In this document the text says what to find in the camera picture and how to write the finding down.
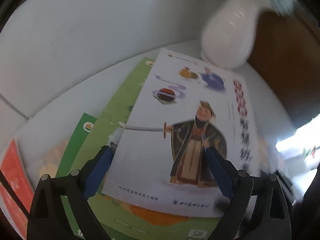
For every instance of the brown wooden stool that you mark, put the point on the brown wooden stool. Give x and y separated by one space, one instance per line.
287 67

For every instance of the white swordsman cover book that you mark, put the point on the white swordsman cover book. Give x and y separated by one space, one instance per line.
155 135

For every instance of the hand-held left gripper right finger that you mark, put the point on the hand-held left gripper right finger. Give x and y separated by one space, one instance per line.
220 172

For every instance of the light green cover book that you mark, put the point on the light green cover book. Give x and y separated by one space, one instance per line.
117 110

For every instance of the red cover book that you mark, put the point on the red cover book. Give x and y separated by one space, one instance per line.
12 160

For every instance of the white vase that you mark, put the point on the white vase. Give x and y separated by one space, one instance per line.
225 37

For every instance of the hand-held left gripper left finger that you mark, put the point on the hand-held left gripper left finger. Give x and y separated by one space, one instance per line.
100 170

